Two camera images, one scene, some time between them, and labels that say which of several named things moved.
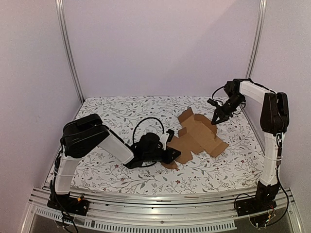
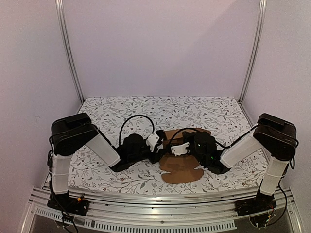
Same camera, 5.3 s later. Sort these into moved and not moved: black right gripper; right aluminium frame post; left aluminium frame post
Moved: black right gripper
Not moved: left aluminium frame post; right aluminium frame post
